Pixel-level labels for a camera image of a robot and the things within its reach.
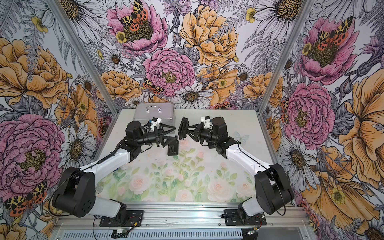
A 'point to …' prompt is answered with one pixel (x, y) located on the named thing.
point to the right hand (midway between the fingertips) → (184, 132)
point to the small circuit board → (122, 233)
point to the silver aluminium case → (145, 112)
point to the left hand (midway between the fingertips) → (175, 136)
